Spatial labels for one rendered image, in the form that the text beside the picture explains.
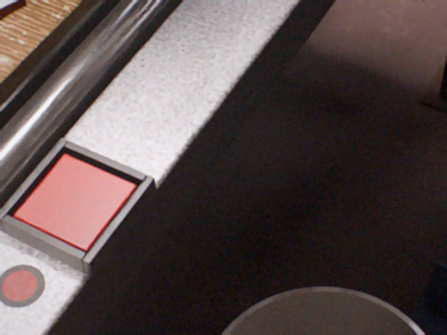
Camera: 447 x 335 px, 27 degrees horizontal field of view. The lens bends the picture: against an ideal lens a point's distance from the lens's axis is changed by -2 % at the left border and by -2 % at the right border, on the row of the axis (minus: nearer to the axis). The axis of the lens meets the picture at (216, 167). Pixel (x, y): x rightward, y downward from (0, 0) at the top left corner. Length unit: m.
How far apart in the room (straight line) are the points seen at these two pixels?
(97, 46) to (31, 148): 0.10
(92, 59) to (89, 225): 0.16
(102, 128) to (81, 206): 0.08
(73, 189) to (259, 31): 0.20
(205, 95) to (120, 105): 0.06
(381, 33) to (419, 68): 0.13
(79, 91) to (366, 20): 1.47
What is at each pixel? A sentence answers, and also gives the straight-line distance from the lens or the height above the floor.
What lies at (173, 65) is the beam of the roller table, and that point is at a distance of 0.70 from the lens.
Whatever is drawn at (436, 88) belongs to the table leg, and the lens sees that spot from 1.97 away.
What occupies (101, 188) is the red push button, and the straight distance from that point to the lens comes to 0.61.
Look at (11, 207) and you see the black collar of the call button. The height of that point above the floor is 0.93.
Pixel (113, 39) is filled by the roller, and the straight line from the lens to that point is 0.72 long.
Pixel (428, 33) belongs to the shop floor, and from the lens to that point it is 2.10.
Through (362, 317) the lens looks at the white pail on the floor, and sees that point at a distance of 1.25.
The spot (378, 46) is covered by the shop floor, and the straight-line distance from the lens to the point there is 2.05.
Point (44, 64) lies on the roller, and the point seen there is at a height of 0.91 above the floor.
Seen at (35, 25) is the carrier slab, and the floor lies 0.94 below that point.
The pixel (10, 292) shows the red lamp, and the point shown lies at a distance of 0.59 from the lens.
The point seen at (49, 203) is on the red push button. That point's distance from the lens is 0.61.
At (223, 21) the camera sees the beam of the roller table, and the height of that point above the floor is 0.92.
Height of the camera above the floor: 1.40
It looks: 51 degrees down
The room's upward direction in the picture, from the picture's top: 5 degrees counter-clockwise
